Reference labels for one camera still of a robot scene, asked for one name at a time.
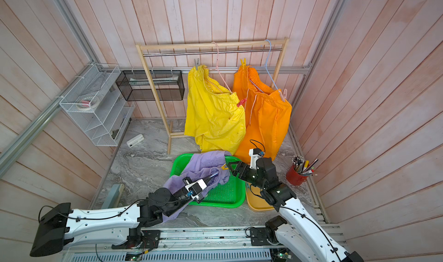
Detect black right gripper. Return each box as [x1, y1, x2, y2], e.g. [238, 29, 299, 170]
[230, 161, 268, 192]

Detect small white device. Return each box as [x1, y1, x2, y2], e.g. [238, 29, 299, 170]
[126, 134, 144, 148]

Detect white wire mesh shelf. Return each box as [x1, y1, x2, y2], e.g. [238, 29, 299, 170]
[60, 64, 135, 147]

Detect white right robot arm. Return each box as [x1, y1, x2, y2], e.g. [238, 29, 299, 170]
[227, 158, 363, 262]

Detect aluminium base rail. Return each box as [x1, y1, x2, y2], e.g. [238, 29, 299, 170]
[58, 223, 350, 262]

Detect red clothespin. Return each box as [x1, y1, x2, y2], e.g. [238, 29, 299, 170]
[237, 98, 247, 107]

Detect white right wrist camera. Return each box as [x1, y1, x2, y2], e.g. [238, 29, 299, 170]
[249, 148, 264, 170]

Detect pink clothespin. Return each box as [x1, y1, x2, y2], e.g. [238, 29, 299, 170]
[282, 89, 287, 101]

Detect wooden clothes rack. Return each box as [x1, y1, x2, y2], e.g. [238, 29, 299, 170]
[136, 37, 289, 154]

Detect red pen cup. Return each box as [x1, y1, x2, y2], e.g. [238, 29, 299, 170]
[286, 155, 319, 186]

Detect yellow plastic tray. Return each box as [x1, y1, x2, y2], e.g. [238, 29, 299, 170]
[246, 182, 274, 212]

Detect green plastic basket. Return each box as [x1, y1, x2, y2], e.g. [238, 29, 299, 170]
[170, 154, 246, 208]

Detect black mesh wall basket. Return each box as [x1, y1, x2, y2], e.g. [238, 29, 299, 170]
[116, 69, 185, 101]

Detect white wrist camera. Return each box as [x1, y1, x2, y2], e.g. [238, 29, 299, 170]
[183, 177, 207, 203]
[249, 148, 264, 170]

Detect purple shorts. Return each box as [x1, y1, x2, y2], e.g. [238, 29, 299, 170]
[160, 150, 232, 224]

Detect pink wire hanger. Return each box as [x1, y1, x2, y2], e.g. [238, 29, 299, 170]
[212, 42, 233, 93]

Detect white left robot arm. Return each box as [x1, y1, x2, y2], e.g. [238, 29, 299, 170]
[30, 172, 221, 257]

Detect orange shorts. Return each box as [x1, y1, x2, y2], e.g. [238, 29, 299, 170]
[234, 65, 292, 163]

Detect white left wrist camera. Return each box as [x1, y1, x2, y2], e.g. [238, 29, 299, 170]
[183, 177, 207, 203]

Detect blue wire hanger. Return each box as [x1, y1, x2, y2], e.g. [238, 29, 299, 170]
[264, 39, 285, 98]

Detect yellow shorts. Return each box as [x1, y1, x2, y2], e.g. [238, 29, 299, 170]
[184, 65, 246, 154]

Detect grey clothespin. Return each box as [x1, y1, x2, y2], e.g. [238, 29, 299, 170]
[194, 58, 201, 69]

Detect tape roll on shelf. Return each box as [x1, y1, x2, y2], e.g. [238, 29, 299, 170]
[76, 95, 97, 111]

